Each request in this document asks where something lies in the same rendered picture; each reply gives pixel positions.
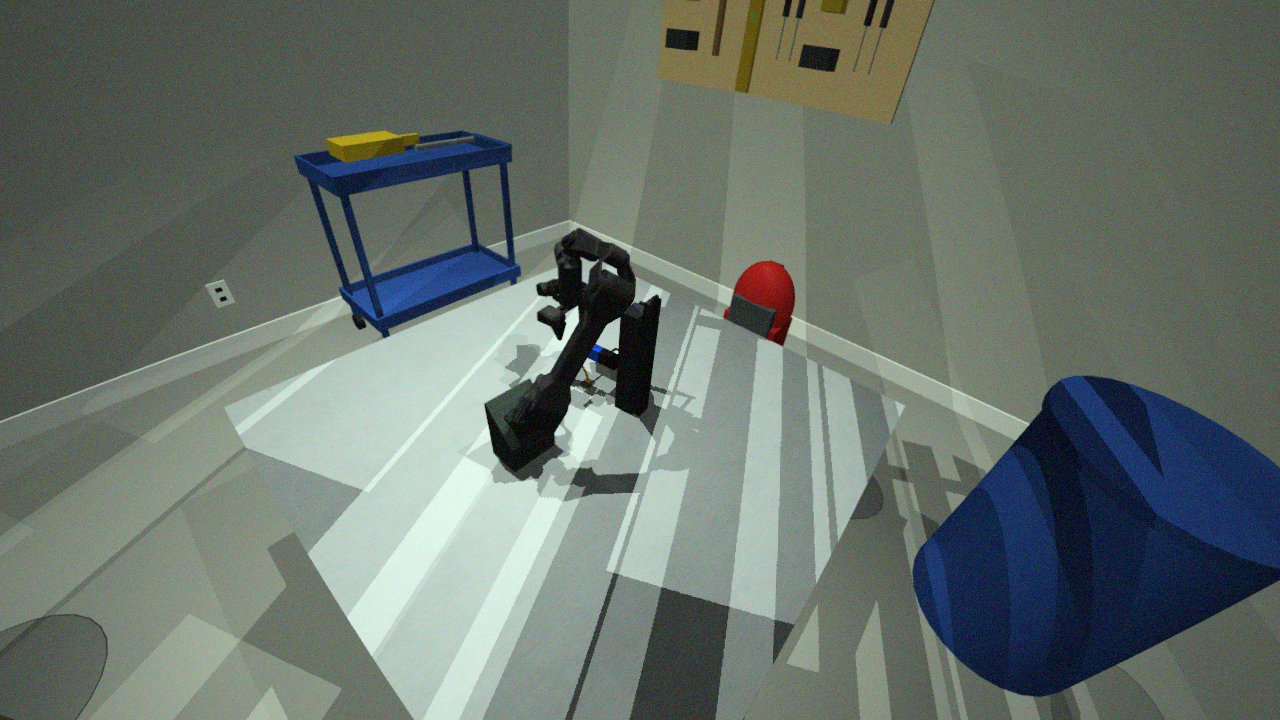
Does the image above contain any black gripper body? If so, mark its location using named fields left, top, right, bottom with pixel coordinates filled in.
left=538, top=281, right=588, bottom=328

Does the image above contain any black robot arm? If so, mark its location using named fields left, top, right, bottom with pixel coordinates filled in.
left=504, top=228, right=636, bottom=439

